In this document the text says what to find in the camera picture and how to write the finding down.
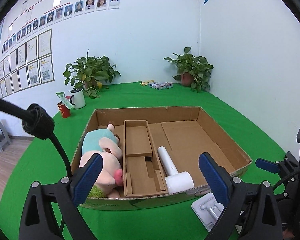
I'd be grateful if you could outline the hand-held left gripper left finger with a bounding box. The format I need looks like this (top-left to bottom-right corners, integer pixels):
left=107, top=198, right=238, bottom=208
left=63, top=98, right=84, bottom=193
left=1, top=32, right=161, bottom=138
left=19, top=152, right=103, bottom=240

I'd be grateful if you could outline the bushy potted green plant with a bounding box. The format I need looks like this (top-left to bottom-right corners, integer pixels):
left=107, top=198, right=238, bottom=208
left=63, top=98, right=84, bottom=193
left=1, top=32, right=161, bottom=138
left=63, top=49, right=121, bottom=99

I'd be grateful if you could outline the white wall conduit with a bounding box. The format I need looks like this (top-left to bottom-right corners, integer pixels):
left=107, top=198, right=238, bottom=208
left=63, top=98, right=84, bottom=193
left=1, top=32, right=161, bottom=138
left=197, top=0, right=202, bottom=55

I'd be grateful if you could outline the green plant in terracotta pot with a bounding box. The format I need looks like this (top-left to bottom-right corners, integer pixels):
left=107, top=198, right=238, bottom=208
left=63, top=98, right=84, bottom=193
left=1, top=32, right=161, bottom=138
left=163, top=47, right=214, bottom=93

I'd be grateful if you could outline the green tablecloth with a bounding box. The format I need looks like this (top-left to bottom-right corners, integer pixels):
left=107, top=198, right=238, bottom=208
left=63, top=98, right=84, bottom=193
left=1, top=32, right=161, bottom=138
left=0, top=81, right=289, bottom=240

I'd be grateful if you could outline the thick black cable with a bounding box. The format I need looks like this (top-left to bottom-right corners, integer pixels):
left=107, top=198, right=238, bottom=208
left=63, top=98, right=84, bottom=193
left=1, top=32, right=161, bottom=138
left=0, top=95, right=73, bottom=178

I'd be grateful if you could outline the row of wall portrait photos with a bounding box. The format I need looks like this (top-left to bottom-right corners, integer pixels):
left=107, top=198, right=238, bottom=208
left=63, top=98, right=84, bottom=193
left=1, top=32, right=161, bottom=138
left=1, top=0, right=121, bottom=54

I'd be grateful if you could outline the green packet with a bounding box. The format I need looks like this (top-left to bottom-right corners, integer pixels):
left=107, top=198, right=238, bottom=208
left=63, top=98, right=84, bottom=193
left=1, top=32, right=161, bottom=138
left=56, top=92, right=74, bottom=110

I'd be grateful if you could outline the black velcro strap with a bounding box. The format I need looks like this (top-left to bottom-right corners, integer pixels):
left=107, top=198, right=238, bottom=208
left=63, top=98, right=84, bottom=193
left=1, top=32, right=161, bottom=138
left=22, top=103, right=55, bottom=140

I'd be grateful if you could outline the large shallow cardboard box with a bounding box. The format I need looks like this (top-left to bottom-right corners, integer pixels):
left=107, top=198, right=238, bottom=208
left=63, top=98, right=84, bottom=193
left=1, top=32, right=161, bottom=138
left=70, top=106, right=252, bottom=209

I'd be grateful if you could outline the wall of framed certificates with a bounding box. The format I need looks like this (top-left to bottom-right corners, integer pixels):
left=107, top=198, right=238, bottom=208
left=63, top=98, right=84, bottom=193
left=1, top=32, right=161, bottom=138
left=0, top=29, right=55, bottom=100

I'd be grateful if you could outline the white folding phone stand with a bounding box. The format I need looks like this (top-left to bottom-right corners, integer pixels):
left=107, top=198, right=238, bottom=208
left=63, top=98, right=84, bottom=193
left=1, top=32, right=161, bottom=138
left=191, top=193, right=225, bottom=232

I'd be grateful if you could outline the colourful flat packet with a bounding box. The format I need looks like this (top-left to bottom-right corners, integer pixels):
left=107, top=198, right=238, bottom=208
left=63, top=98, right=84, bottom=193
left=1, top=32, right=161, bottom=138
left=149, top=81, right=174, bottom=90

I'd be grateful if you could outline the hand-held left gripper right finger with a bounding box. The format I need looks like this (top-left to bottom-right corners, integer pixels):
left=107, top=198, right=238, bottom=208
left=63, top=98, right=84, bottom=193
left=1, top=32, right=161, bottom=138
left=199, top=152, right=283, bottom=240

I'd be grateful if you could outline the narrow brown cardboard box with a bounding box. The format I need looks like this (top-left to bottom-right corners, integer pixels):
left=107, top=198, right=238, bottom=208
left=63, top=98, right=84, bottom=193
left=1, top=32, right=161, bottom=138
left=122, top=119, right=169, bottom=198

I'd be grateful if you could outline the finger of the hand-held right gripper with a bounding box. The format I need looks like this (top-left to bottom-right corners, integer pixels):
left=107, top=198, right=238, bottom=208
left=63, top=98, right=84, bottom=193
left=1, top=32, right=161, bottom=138
left=255, top=158, right=287, bottom=174

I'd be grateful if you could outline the pink plush pig toy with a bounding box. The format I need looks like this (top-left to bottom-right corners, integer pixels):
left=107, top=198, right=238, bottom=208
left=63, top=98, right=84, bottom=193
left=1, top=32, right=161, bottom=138
left=79, top=121, right=123, bottom=198

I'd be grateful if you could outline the white enamel mug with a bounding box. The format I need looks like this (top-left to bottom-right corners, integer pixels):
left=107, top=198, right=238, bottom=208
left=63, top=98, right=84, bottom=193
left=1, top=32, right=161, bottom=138
left=69, top=88, right=86, bottom=109

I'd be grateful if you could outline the grey plastic stool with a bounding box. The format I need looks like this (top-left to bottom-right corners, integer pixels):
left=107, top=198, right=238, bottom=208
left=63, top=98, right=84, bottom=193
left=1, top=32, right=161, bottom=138
left=0, top=120, right=12, bottom=152

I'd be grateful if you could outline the red paper cup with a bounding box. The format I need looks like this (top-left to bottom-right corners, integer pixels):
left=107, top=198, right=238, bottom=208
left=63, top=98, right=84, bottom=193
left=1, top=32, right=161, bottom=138
left=57, top=102, right=71, bottom=118

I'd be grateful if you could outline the white hair dryer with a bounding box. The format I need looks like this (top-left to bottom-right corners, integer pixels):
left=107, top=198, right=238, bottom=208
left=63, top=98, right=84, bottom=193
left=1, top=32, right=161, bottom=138
left=157, top=146, right=195, bottom=194

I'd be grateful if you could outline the thin black cable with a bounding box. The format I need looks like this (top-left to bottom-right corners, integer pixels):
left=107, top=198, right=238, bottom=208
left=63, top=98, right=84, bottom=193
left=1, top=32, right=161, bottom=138
left=272, top=166, right=300, bottom=188

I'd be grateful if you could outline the person's right hand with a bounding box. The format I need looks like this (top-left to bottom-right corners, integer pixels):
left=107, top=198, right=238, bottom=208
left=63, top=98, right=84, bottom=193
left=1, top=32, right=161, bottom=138
left=282, top=227, right=294, bottom=240

